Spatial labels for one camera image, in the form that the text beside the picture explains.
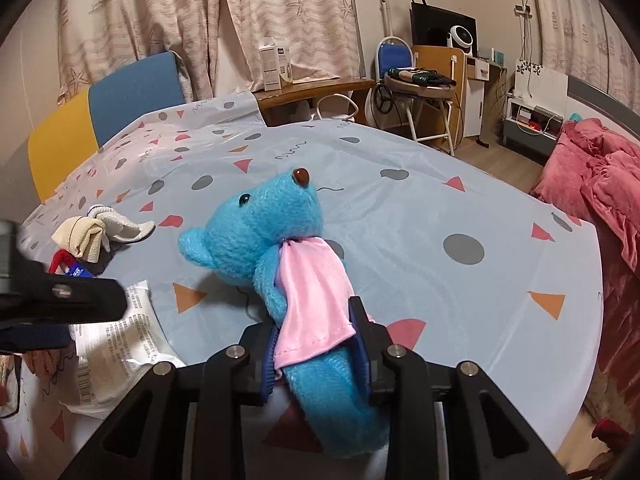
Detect blue tissue packet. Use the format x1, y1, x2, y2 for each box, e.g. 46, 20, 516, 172
65, 262, 94, 278

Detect beige cloth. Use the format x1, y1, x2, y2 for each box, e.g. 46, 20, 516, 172
51, 216, 111, 263

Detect white plastic package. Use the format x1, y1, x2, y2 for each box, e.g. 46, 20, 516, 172
61, 281, 184, 419

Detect white knitted gloves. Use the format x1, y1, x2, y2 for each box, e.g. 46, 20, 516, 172
87, 204, 155, 252

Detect blue teddy bear pink dress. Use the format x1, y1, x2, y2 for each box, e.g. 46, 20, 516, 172
178, 167, 390, 457

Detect patterned light blue tablecloth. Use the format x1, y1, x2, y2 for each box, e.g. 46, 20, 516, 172
1, 94, 603, 448

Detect grey yellow blue chair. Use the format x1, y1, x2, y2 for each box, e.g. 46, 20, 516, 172
26, 52, 184, 200

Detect wooden side desk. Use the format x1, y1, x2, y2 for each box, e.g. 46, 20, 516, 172
254, 77, 375, 127

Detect low white shelf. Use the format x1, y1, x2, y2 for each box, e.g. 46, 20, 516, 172
501, 96, 564, 158

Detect pink bedding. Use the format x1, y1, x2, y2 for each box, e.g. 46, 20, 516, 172
529, 116, 640, 411

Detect white carton on desk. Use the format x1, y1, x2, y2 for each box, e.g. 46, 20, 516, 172
259, 37, 293, 91

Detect blue folding chair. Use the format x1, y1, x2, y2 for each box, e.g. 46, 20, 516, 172
370, 36, 457, 156

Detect small white fan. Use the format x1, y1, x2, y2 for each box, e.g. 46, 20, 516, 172
447, 25, 474, 56

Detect black monitor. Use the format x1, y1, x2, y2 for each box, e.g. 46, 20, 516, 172
410, 2, 477, 56

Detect patterned cream curtain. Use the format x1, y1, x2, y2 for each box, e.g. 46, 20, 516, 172
58, 0, 361, 102

